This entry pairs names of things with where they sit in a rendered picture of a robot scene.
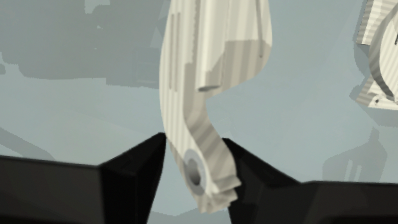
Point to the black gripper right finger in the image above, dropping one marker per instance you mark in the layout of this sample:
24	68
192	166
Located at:
268	196

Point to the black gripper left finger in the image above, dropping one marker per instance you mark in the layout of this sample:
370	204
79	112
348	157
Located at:
119	191

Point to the cream curved jaw piece with gear teeth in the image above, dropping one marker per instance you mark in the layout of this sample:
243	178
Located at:
209	46

